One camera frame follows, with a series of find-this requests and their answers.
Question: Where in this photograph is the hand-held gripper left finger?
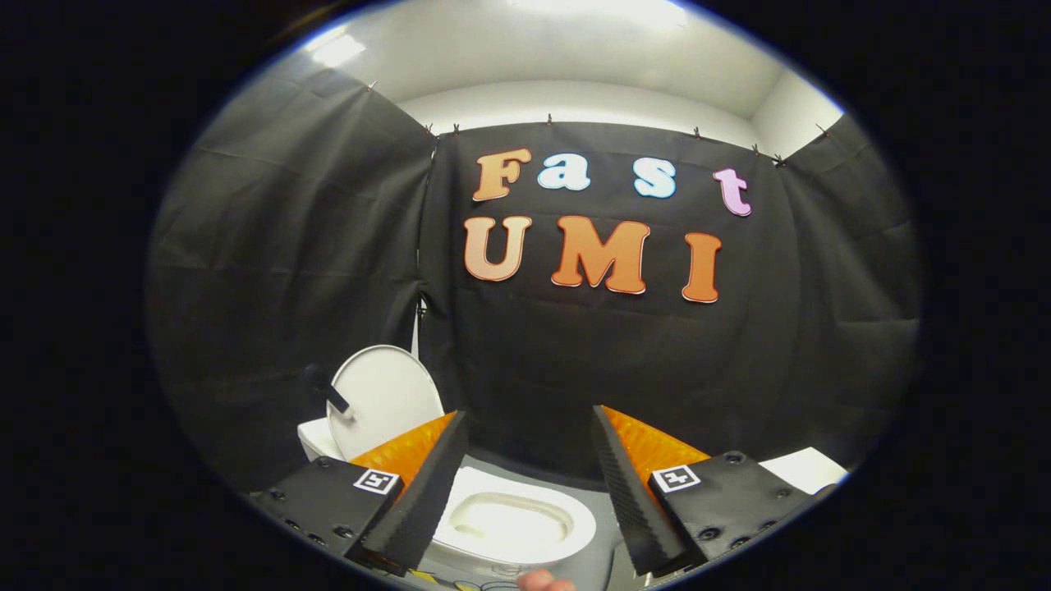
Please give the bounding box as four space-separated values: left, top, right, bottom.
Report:
250 410 469 577

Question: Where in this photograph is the black lid lifter tab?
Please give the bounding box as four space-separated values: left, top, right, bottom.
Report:
305 364 352 415

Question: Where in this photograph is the white panelled cabinet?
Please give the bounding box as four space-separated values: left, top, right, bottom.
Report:
760 447 849 496

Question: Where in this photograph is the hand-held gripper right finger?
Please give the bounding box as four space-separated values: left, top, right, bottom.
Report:
591 405 814 577

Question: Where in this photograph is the white toilet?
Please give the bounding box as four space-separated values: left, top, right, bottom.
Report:
297 417 598 575

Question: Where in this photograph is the white toilet lid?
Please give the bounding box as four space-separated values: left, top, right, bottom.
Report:
327 345 445 462

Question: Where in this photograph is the ceiling light panel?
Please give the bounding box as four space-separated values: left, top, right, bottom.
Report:
308 33 366 68
509 0 686 25

